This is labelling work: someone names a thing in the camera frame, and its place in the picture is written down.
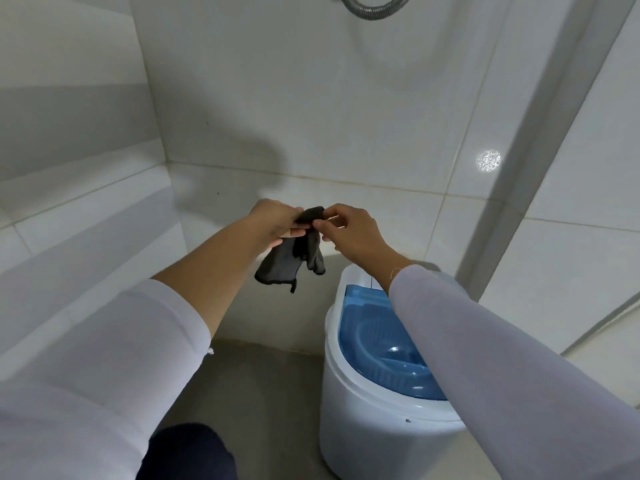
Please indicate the person's left forearm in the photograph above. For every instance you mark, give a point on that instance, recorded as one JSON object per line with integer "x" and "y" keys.
{"x": 150, "y": 334}

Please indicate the person's left thumb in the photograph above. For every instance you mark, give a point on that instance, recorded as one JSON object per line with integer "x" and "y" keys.
{"x": 292, "y": 214}

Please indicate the person's left hand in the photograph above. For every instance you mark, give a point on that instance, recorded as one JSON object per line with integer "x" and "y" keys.
{"x": 270, "y": 219}

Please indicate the person's dark trouser leg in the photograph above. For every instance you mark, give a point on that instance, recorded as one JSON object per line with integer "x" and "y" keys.
{"x": 190, "y": 454}

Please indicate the person's right forearm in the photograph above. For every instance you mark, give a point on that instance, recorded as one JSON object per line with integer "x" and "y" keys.
{"x": 490, "y": 374}

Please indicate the person's right hand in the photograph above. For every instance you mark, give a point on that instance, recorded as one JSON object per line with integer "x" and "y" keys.
{"x": 357, "y": 237}

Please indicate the dark grey sock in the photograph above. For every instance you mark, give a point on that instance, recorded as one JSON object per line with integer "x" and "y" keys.
{"x": 290, "y": 259}

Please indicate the person's right thumb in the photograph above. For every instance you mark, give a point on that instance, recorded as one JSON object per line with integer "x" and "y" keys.
{"x": 336, "y": 210}

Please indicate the blue translucent washer lid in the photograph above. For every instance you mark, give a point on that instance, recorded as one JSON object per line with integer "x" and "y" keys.
{"x": 380, "y": 334}

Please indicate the white wall pipe cover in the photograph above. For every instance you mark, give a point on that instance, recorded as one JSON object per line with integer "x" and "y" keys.
{"x": 540, "y": 144}

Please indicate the white mini washing machine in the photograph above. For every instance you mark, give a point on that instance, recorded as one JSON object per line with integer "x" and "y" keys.
{"x": 370, "y": 429}

